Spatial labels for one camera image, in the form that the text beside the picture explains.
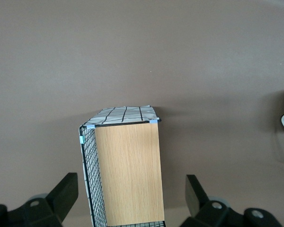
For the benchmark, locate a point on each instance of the brown table cover mat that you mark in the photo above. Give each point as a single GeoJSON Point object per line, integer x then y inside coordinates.
{"type": "Point", "coordinates": [142, 59]}

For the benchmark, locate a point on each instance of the light wooden shelf board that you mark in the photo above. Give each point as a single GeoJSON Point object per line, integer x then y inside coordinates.
{"type": "Point", "coordinates": [132, 175]}

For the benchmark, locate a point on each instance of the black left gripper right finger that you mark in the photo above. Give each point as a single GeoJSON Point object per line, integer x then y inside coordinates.
{"type": "Point", "coordinates": [208, 212]}

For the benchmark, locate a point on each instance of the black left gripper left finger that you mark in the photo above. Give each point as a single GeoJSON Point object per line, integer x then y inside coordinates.
{"type": "Point", "coordinates": [49, 210]}

